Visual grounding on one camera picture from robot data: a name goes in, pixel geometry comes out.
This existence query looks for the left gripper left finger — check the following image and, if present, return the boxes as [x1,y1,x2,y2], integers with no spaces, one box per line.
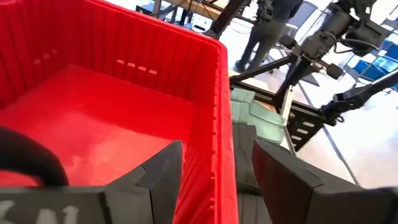
[104,139,185,224]

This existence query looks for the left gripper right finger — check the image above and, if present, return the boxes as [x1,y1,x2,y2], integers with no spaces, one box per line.
[251,139,398,224]

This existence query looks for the black slide sandal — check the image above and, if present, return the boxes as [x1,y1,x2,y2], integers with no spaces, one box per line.
[237,192,274,224]
[232,123,261,195]

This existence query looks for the green slide sandal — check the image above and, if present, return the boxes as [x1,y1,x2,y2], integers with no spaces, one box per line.
[230,87,256,104]
[231,101,286,146]

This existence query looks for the red plastic bin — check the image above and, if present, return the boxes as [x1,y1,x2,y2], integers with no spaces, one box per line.
[0,0,239,224]

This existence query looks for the person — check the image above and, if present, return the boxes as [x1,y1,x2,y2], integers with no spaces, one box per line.
[234,0,305,73]

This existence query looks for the grey chair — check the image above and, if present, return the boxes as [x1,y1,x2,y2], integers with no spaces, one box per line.
[284,1,320,38]

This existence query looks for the black stand leg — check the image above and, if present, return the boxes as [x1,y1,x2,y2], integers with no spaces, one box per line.
[203,0,249,40]

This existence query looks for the blue crate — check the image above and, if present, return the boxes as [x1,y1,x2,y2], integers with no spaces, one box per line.
[354,59,386,82]
[384,42,398,62]

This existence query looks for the black aluminium table frame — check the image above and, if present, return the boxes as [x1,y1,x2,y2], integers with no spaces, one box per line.
[229,55,327,156]

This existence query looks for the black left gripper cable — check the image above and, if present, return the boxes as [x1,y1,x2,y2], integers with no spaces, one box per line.
[0,126,70,187]

